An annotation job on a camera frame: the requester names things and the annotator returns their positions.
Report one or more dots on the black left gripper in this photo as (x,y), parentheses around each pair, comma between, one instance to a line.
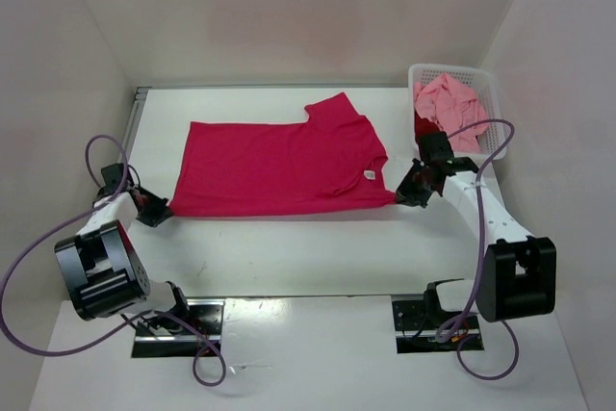
(156,218)

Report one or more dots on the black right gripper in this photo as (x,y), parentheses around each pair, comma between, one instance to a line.
(405,191)

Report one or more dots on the magenta t shirt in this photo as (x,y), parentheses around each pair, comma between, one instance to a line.
(331,162)

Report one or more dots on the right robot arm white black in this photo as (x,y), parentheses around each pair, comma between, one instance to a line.
(515,275)

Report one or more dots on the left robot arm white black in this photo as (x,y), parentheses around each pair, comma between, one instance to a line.
(102,271)

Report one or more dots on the dark red t shirt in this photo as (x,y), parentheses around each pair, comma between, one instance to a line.
(424,126)

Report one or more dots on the light pink t shirt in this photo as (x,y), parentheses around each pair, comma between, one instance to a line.
(455,108)

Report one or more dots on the white plastic laundry basket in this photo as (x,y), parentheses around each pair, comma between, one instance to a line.
(484,85)

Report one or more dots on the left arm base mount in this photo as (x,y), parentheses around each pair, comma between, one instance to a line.
(163,338)

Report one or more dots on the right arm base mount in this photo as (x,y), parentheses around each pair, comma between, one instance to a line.
(415,328)

